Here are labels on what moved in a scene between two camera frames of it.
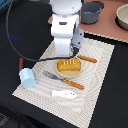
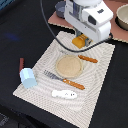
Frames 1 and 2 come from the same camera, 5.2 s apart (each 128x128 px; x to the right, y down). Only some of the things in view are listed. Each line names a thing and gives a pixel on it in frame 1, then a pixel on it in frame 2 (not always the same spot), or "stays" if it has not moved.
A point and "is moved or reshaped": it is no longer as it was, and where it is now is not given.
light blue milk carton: (27, 78) stays
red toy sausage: (20, 64) stays
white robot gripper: (67, 38) -> (91, 18)
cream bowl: (121, 18) stays
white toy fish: (64, 94) stays
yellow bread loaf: (68, 65) is moved or reshaped
